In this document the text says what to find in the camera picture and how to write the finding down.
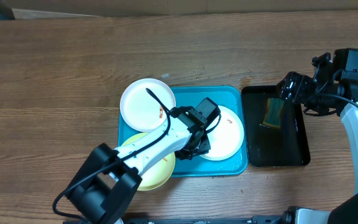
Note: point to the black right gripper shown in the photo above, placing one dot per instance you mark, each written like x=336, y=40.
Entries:
x=289, y=89

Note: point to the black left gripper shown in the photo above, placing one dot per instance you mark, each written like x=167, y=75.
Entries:
x=204, y=147

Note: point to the cream white plate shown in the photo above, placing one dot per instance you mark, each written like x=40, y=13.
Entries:
x=227, y=136

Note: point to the yellow green sponge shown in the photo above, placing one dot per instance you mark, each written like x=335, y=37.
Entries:
x=273, y=113

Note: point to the white plate with ketchup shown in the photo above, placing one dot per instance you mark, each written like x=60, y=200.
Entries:
x=140, y=110

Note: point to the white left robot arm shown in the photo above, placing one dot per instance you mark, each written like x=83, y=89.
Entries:
x=107, y=181

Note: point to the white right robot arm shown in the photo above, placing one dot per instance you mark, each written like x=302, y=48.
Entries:
x=337, y=90

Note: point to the teal plastic tray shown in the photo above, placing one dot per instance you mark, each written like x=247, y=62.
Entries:
x=226, y=96

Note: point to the black tray with water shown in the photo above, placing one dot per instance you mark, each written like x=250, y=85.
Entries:
x=287, y=146

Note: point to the yellow plate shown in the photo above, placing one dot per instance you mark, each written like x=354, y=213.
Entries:
x=158, y=174

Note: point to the small tape scrap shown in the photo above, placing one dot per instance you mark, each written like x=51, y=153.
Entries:
x=165, y=75

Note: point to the cardboard panel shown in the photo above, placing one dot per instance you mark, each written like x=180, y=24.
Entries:
x=178, y=7

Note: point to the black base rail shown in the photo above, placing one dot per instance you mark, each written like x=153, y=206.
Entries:
x=258, y=219

